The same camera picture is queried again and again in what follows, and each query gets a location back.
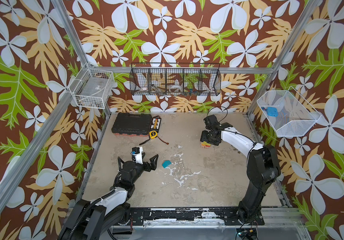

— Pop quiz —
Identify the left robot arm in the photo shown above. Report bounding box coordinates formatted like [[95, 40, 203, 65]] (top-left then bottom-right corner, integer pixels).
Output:
[[58, 155, 159, 240]]

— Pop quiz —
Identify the electronics board with led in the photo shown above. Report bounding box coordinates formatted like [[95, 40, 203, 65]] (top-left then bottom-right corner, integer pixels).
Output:
[[235, 228, 258, 240]]

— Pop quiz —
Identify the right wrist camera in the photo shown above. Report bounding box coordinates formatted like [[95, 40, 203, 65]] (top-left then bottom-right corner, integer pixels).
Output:
[[204, 115, 219, 130]]

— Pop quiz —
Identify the teal wood block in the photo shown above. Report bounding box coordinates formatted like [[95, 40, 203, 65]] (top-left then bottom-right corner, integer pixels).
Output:
[[162, 160, 172, 169]]

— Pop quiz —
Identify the white mesh basket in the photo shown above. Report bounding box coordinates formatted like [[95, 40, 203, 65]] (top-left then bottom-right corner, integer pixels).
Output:
[[257, 87, 322, 138]]

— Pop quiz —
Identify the black tool case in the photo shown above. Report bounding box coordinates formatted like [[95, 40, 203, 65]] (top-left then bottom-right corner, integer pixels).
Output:
[[112, 113, 153, 136]]

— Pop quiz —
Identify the black wire basket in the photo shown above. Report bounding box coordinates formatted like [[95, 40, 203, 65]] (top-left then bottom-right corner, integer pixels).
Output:
[[129, 63, 221, 96]]

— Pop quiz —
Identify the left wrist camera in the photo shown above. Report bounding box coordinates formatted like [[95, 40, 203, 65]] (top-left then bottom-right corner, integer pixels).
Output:
[[131, 147, 143, 165]]

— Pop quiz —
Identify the red black cable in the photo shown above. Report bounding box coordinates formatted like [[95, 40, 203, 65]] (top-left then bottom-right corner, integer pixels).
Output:
[[138, 134, 170, 147]]

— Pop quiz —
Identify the yellow tape measure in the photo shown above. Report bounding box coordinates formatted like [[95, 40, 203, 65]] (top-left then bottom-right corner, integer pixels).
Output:
[[149, 131, 158, 139]]

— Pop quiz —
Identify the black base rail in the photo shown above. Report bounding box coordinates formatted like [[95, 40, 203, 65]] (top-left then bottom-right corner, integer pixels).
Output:
[[126, 207, 265, 226]]

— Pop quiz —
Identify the white wire basket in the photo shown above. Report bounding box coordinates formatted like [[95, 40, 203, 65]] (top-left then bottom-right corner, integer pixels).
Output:
[[69, 64, 115, 110]]

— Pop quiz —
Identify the blue object in basket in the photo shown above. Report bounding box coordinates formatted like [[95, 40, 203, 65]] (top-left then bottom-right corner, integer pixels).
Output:
[[265, 107, 279, 118]]

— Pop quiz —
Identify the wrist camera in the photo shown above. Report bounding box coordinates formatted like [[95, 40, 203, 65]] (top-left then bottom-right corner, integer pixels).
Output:
[[131, 147, 143, 165], [204, 115, 219, 130]]

